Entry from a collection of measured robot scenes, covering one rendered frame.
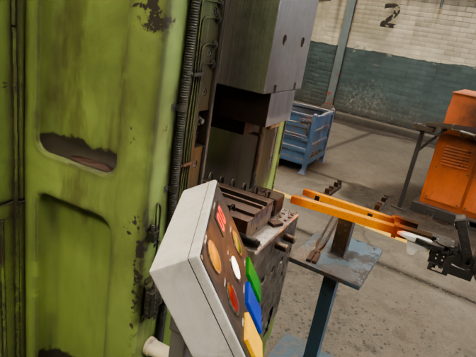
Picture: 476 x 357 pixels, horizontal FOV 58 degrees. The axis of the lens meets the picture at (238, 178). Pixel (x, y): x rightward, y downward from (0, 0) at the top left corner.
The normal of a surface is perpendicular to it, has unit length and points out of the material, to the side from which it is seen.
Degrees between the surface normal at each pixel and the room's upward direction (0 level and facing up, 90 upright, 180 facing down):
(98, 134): 89
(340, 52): 90
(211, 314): 90
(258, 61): 90
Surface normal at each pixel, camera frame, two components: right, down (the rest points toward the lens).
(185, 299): -0.04, 0.33
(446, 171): -0.55, 0.20
